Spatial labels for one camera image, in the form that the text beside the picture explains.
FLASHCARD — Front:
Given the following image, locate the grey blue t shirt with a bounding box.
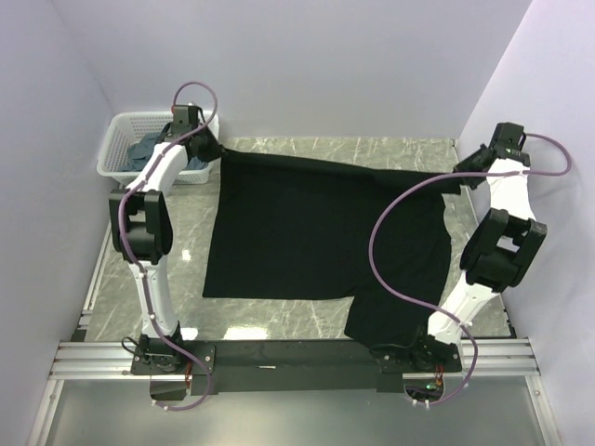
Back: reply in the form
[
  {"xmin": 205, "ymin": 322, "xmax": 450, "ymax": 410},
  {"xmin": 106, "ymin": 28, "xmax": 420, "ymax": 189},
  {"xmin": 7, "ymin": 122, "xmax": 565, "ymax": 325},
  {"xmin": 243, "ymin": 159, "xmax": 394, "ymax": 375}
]
[{"xmin": 123, "ymin": 132, "xmax": 208, "ymax": 173}]

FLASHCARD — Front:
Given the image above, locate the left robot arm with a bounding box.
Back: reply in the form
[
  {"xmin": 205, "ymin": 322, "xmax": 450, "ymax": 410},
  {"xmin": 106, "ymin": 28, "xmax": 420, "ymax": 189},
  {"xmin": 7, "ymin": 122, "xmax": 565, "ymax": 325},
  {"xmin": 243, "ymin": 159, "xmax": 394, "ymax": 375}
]
[{"xmin": 109, "ymin": 103, "xmax": 219, "ymax": 374}]

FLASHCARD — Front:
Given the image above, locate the aluminium rail frame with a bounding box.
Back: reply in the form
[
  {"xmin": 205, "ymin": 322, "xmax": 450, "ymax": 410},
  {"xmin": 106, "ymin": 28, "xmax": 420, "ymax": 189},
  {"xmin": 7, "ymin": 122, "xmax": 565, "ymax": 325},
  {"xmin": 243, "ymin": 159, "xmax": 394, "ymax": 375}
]
[{"xmin": 27, "ymin": 185, "xmax": 566, "ymax": 446}]

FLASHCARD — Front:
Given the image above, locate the white plastic laundry basket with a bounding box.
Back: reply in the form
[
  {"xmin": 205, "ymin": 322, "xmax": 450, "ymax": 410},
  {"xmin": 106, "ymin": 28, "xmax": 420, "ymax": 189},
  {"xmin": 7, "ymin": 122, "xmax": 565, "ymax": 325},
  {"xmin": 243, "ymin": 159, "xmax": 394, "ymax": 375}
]
[{"xmin": 97, "ymin": 111, "xmax": 219, "ymax": 187}]

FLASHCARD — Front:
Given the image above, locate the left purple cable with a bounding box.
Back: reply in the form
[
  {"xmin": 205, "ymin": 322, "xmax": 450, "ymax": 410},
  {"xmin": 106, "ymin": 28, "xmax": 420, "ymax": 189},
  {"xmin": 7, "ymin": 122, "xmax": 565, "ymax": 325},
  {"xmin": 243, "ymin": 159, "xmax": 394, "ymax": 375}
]
[{"xmin": 118, "ymin": 81, "xmax": 220, "ymax": 413}]

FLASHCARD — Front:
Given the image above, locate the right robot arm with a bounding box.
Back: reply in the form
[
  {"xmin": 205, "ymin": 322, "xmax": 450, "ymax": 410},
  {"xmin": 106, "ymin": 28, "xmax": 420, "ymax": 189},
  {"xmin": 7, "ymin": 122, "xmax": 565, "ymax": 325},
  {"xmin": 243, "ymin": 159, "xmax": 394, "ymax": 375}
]
[{"xmin": 407, "ymin": 123, "xmax": 548, "ymax": 371}]

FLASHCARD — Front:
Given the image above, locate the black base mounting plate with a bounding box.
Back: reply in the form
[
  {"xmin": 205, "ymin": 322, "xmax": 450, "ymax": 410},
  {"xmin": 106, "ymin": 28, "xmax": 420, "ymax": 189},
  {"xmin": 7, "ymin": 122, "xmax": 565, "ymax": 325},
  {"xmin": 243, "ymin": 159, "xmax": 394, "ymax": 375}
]
[{"xmin": 130, "ymin": 339, "xmax": 462, "ymax": 395}]

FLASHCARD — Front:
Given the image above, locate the black t shirt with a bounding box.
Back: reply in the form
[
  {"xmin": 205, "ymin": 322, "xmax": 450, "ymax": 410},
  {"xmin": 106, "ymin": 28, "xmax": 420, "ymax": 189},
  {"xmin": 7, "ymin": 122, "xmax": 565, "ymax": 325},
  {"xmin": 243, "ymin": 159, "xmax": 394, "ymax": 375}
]
[{"xmin": 204, "ymin": 150, "xmax": 460, "ymax": 348}]

